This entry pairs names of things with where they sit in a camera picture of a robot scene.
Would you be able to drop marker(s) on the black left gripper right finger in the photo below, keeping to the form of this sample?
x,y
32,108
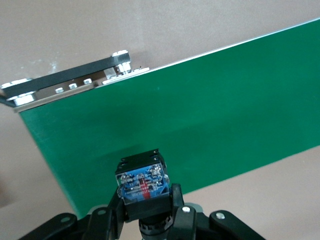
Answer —
x,y
187,225

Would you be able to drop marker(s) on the green conveyor belt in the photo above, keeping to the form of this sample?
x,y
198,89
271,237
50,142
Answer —
x,y
200,112

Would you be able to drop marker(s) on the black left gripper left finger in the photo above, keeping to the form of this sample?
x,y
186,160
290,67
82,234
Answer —
x,y
100,225

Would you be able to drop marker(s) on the green mushroom push button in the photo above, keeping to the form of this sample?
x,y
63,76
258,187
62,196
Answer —
x,y
142,185

